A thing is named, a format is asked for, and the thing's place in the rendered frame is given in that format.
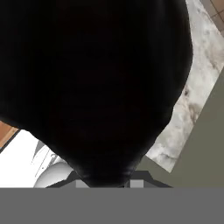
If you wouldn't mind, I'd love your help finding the white rounded object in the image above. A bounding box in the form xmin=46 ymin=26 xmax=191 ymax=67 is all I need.
xmin=0 ymin=129 xmax=75 ymax=189

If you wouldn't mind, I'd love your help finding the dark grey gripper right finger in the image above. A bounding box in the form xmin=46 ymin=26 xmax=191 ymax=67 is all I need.
xmin=125 ymin=170 xmax=173 ymax=189

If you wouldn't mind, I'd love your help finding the grey-green cupboard front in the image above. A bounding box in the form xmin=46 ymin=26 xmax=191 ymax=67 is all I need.
xmin=134 ymin=67 xmax=224 ymax=189

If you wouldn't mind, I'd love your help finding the large black round object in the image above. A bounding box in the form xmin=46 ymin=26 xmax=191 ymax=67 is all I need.
xmin=0 ymin=0 xmax=194 ymax=188

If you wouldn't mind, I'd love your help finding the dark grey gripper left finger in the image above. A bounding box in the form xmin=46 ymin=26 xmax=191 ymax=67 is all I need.
xmin=45 ymin=170 xmax=92 ymax=189

